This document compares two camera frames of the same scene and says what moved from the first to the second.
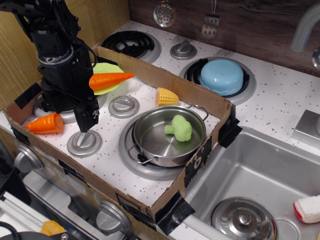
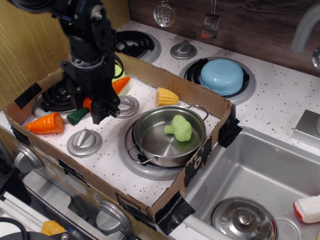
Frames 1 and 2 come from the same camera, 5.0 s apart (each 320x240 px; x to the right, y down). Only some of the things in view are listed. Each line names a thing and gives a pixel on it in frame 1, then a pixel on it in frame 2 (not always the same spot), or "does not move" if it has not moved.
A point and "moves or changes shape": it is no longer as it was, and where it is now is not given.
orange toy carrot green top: [99, 81] moves or changes shape
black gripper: [67, 71] -> [96, 82]
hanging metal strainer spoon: [163, 14] does not move
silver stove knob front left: [84, 145] does not move
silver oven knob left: [25, 161] does not move
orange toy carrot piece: [52, 123] does not move
